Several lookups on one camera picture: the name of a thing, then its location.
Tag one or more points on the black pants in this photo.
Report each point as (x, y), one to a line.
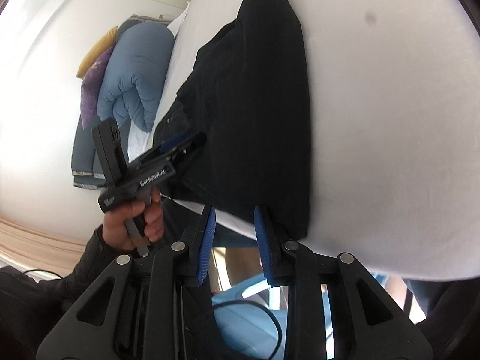
(255, 120)

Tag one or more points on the person's left forearm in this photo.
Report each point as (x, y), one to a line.
(93, 262)

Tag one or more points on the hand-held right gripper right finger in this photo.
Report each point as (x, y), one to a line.
(262, 247)

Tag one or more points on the beige curtain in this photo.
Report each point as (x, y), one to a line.
(33, 236)

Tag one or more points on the white crinkled pad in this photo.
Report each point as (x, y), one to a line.
(139, 142)

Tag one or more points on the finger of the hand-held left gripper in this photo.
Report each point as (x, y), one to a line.
(170, 143)
(189, 148)

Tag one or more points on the light blue plastic stool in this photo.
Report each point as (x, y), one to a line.
(243, 326)

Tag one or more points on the person's left hand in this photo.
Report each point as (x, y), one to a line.
(116, 228)

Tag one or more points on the white bed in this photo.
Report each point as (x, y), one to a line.
(375, 120)

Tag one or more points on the grey pillow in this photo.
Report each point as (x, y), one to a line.
(148, 18)

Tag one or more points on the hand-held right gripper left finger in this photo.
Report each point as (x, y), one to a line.
(206, 247)

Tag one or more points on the yellow pillow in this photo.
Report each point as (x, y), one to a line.
(95, 56)

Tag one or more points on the blue folded duvet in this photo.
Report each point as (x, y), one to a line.
(131, 75)

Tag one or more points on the purple pillow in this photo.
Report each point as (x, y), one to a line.
(93, 86)

